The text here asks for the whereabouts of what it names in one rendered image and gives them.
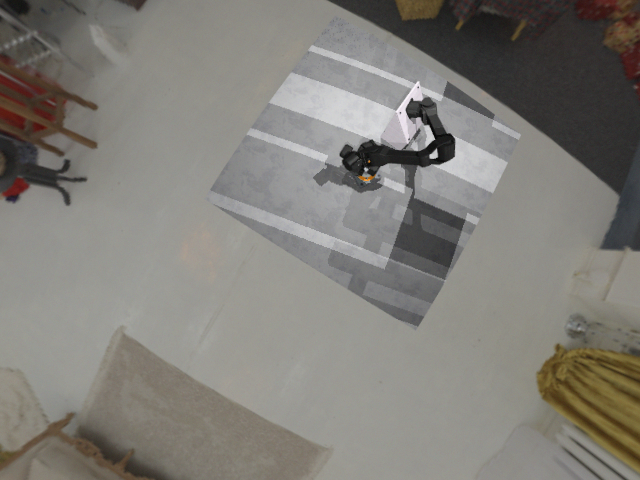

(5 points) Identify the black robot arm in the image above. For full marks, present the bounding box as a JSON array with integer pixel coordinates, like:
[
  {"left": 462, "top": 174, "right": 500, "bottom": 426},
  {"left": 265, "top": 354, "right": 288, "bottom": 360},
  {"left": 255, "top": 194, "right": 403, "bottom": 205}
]
[{"left": 342, "top": 97, "right": 456, "bottom": 177}]

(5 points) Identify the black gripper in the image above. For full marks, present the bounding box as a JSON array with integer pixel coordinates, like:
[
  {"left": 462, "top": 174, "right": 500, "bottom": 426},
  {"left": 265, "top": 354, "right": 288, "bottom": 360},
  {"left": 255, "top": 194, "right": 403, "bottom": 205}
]
[{"left": 340, "top": 144, "right": 380, "bottom": 176}]

